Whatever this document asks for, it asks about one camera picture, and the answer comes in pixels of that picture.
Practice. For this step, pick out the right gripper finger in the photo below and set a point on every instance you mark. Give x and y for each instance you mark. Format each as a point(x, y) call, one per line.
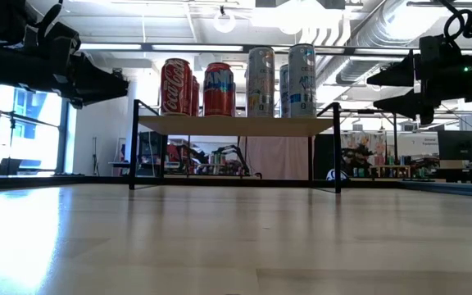
point(408, 104)
point(398, 73)

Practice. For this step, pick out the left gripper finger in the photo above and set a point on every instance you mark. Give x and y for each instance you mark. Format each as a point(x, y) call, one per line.
point(101, 84)

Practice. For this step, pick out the Coca-Cola Star Wars can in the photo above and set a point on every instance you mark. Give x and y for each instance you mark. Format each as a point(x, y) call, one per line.
point(175, 88)

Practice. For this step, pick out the red Coca-Cola can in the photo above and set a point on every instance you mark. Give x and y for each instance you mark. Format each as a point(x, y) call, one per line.
point(195, 98)

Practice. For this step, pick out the red soda can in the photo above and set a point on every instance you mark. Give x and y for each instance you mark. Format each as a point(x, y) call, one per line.
point(218, 94)

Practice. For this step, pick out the black background robot arm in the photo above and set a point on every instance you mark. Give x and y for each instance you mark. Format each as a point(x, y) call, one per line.
point(236, 151)

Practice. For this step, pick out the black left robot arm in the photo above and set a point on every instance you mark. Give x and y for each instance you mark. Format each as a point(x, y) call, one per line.
point(6, 53)

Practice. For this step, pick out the small wooden background shelf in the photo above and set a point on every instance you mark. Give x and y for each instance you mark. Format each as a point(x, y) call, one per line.
point(387, 167)

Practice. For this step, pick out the round black ceiling speaker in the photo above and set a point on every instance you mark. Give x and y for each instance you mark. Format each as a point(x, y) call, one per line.
point(117, 72)

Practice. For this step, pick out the black background pole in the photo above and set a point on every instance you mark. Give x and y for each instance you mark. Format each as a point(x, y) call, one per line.
point(395, 139)

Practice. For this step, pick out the black computer monitor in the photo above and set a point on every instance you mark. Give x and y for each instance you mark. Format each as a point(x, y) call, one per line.
point(459, 145)

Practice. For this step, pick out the black computer tower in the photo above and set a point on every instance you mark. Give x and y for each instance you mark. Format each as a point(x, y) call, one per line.
point(151, 145)

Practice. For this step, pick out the black background stand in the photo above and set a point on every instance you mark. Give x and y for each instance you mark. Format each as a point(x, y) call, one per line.
point(12, 123)

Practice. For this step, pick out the white and blue ball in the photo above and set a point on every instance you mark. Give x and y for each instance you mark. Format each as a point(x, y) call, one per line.
point(336, 175)

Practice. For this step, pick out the long ceiling light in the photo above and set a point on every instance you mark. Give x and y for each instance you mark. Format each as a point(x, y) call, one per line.
point(199, 47)

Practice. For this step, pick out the round white ceiling lamp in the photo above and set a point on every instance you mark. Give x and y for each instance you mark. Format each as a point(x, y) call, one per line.
point(224, 22)

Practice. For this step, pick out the beige hanging cloth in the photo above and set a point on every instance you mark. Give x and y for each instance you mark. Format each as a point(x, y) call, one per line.
point(277, 157)

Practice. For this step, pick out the small black ceiling sensor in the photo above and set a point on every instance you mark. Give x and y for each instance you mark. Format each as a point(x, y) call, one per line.
point(222, 10)

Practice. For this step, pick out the silver ventilation duct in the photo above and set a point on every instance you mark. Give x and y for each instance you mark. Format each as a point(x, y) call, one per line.
point(383, 28)

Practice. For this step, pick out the colourful wall poster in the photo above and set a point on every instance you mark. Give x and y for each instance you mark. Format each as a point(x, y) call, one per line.
point(363, 143)

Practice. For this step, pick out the wooden shelf black metal frame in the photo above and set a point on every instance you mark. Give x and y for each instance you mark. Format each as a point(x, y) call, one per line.
point(236, 126)

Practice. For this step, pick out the black aluminium rig frame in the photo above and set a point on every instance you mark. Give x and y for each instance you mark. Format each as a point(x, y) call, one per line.
point(219, 182)

